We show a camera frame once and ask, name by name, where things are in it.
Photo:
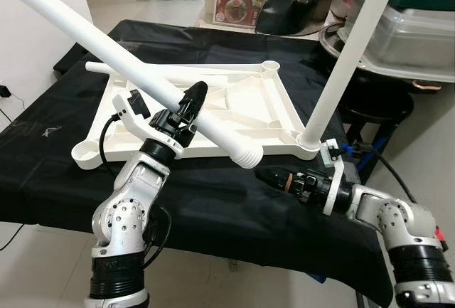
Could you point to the yellow rubber band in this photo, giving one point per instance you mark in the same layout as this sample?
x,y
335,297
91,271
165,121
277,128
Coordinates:
x,y
289,182

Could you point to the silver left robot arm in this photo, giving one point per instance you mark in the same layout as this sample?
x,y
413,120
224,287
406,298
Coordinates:
x,y
124,215

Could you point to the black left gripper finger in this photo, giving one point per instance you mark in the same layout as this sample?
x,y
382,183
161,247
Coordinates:
x,y
195,102

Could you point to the black table cloth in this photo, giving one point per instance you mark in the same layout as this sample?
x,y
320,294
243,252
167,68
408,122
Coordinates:
x,y
234,215

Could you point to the black shiny plastic bag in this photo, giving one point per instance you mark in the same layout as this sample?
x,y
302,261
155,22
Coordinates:
x,y
298,6

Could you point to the clear plastic storage container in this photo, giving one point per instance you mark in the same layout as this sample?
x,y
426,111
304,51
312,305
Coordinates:
x,y
419,41

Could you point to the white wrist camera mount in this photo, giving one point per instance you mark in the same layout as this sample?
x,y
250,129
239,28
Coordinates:
x,y
330,194
128,119

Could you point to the black wall plug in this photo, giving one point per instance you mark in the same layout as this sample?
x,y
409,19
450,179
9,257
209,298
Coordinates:
x,y
5,92

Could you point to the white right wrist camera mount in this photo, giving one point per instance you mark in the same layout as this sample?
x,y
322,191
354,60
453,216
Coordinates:
x,y
330,194

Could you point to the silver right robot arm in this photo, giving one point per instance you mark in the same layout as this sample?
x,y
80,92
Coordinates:
x,y
398,222

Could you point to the clear tape strip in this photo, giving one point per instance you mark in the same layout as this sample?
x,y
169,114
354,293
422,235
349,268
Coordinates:
x,y
43,129

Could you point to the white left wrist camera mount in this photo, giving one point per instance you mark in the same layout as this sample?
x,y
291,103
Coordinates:
x,y
128,119

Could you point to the white plastic table top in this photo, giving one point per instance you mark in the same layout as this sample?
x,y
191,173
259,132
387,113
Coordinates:
x,y
242,102

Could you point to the white plastic table leg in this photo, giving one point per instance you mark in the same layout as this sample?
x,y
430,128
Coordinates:
x,y
92,45
96,67
355,45

